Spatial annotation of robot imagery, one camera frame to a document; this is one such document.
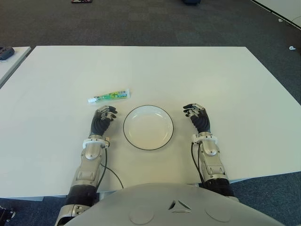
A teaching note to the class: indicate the grey robot torso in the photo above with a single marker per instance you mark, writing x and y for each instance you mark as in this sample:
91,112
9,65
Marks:
164,207

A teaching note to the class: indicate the black base on floor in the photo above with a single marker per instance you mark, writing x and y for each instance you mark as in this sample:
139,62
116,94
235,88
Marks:
7,214

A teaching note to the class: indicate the dark device on neighbouring table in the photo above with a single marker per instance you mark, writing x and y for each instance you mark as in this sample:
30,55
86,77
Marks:
5,53

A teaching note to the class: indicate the white table with black edge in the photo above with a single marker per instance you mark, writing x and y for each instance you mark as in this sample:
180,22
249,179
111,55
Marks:
287,9

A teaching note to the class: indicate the red black floor object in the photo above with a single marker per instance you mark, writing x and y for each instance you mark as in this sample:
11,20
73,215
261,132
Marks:
81,1

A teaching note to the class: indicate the white plate with black rim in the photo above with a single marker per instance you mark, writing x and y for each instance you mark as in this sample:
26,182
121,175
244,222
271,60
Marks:
148,131

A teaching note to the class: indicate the green white toothpaste tube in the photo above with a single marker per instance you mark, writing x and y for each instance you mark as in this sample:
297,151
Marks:
110,96

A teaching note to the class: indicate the dark blue floor object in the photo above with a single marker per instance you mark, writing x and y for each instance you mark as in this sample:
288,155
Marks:
191,1

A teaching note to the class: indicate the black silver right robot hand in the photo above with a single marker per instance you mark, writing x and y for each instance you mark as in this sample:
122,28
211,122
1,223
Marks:
202,122

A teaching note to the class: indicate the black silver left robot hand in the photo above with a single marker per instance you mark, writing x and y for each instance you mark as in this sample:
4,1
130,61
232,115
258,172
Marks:
101,124

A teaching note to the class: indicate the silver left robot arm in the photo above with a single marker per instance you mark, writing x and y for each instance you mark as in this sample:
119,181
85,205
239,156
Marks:
90,153

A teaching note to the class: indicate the white neighbouring table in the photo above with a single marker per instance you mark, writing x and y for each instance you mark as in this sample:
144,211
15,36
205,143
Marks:
14,63

